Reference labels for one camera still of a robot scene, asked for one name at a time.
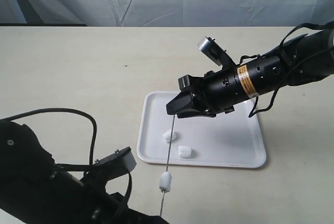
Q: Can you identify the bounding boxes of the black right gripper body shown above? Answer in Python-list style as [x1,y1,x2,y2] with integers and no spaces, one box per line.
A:
[179,71,249,113]

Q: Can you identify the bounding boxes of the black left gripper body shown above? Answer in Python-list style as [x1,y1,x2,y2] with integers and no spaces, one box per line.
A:
[91,193,167,224]

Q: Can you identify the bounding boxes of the thin metal skewer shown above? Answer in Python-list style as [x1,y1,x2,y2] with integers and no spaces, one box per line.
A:
[159,115,175,217]

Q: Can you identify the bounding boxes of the white marshmallow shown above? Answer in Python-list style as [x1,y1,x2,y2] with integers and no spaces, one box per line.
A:
[162,129,178,144]
[178,146,192,159]
[159,171,172,193]

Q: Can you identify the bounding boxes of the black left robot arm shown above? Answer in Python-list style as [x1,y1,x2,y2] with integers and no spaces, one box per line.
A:
[1,120,164,223]

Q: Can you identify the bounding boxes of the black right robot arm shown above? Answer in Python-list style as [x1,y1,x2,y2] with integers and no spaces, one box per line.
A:
[166,21,333,119]

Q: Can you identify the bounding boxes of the white rectangular plastic tray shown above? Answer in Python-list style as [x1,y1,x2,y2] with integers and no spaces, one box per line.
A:
[137,91,267,169]

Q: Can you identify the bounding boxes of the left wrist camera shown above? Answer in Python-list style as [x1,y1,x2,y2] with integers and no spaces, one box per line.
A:
[89,147,137,184]

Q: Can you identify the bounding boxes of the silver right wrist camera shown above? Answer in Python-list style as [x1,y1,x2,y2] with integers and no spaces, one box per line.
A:
[198,37,236,70]

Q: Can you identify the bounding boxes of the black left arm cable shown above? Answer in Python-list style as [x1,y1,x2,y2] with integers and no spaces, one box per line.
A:
[0,108,133,209]

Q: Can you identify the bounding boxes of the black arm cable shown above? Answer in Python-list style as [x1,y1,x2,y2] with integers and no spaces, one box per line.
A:
[0,108,133,209]
[240,21,334,118]

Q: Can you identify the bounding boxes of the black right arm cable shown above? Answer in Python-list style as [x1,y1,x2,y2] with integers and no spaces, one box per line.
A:
[240,21,334,118]

